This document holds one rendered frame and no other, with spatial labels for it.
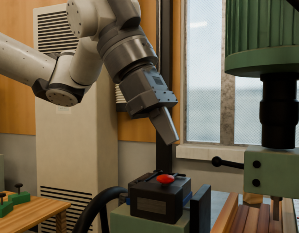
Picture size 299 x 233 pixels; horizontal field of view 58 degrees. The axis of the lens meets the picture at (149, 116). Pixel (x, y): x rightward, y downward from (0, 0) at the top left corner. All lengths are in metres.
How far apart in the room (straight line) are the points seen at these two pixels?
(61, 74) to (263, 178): 0.50
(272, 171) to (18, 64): 0.57
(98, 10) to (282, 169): 0.39
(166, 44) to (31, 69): 1.24
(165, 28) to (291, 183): 1.50
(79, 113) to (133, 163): 0.54
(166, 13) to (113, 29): 1.42
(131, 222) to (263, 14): 0.38
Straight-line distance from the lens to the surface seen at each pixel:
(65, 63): 0.71
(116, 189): 0.64
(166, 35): 1.83
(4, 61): 0.70
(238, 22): 0.45
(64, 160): 1.96
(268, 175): 0.47
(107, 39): 0.46
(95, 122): 1.77
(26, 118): 2.57
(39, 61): 0.71
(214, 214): 0.65
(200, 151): 1.77
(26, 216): 1.69
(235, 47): 0.45
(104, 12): 0.48
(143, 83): 0.42
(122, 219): 0.49
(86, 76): 0.64
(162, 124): 0.44
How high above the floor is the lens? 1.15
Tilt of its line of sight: 3 degrees down
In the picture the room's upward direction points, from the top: straight up
